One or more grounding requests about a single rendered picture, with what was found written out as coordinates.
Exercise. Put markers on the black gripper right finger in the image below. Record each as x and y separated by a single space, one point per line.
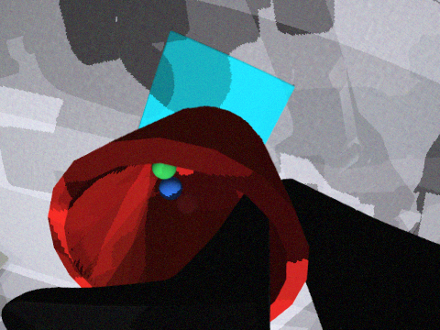
364 274

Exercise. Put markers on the dark red cup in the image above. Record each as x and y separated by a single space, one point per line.
110 225

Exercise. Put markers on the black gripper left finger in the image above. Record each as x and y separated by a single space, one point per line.
225 287

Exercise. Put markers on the red marble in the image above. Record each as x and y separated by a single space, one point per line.
188 203

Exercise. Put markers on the green marble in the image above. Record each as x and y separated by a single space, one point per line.
162 171

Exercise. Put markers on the dark blue marble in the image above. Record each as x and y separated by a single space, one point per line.
170 188

